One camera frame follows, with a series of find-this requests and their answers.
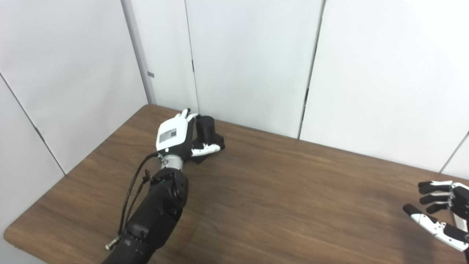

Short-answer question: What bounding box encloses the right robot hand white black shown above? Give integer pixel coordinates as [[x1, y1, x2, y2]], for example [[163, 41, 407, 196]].
[[402, 180, 469, 253]]

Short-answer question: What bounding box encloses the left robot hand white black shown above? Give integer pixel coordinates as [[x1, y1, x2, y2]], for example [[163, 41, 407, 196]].
[[156, 108, 225, 162]]

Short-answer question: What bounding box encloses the black cylindrical peg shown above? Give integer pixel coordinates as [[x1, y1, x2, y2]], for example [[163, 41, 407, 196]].
[[191, 115, 226, 165]]

